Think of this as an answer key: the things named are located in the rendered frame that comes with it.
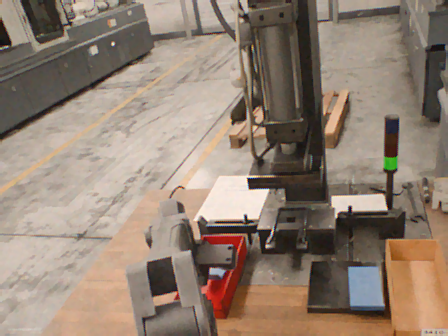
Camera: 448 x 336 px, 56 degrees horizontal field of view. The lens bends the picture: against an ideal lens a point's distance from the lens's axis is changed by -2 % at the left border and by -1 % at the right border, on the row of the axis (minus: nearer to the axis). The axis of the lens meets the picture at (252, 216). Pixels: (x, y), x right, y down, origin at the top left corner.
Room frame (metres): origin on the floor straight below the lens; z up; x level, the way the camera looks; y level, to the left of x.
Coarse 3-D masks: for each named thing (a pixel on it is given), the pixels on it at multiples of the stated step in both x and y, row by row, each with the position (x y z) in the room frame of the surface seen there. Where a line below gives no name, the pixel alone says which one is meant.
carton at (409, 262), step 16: (400, 240) 0.78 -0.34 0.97; (416, 240) 0.77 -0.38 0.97; (432, 240) 0.76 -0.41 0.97; (400, 256) 0.78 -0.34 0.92; (416, 256) 0.77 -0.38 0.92; (432, 256) 0.76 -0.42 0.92; (400, 272) 0.74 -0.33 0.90; (416, 272) 0.73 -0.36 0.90; (432, 272) 0.72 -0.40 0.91; (400, 288) 0.69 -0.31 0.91; (416, 288) 0.68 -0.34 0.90; (432, 288) 0.67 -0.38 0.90; (400, 304) 0.64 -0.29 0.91; (416, 304) 0.64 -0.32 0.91; (432, 304) 0.63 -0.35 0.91; (400, 320) 0.60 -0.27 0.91; (416, 320) 0.59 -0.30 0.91; (432, 320) 0.58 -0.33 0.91
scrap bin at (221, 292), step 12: (204, 240) 0.96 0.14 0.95; (216, 240) 0.95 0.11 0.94; (228, 240) 0.94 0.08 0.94; (240, 240) 0.93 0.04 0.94; (240, 252) 0.87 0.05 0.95; (240, 264) 0.86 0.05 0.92; (228, 276) 0.84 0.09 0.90; (240, 276) 0.84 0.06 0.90; (204, 288) 0.81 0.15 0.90; (216, 288) 0.80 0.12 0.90; (228, 288) 0.75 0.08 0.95; (216, 300) 0.76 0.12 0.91; (228, 300) 0.73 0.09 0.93; (216, 312) 0.70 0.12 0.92; (228, 312) 0.71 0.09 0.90
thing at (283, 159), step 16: (288, 144) 0.91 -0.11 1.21; (304, 144) 0.95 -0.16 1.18; (256, 160) 1.00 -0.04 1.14; (272, 160) 0.90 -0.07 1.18; (288, 160) 0.88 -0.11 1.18; (304, 160) 0.88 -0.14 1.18; (320, 160) 0.94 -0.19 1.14; (256, 176) 0.91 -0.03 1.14; (272, 176) 0.90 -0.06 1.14; (288, 176) 0.89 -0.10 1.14; (304, 176) 0.88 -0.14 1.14; (320, 176) 0.87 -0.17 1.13
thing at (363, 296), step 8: (352, 272) 0.75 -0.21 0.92; (360, 272) 0.75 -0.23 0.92; (368, 272) 0.74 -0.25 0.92; (376, 272) 0.74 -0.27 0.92; (352, 280) 0.72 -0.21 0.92; (368, 280) 0.71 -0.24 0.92; (376, 280) 0.71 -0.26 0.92; (352, 288) 0.70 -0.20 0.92; (360, 288) 0.69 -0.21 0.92; (368, 288) 0.69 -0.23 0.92; (376, 288) 0.69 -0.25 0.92; (352, 296) 0.67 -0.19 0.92; (360, 296) 0.67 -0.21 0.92; (368, 296) 0.67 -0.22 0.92; (376, 296) 0.66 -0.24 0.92; (352, 304) 0.65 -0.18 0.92; (360, 304) 0.65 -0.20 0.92; (368, 304) 0.64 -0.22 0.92; (376, 304) 0.64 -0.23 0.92
